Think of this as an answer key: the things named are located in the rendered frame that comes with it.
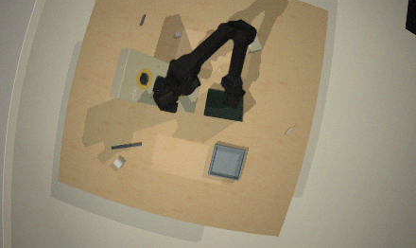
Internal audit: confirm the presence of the beige service panel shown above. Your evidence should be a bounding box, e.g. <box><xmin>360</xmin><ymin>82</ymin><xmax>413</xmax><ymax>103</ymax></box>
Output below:
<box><xmin>110</xmin><ymin>48</ymin><xmax>200</xmax><ymax>114</ymax></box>

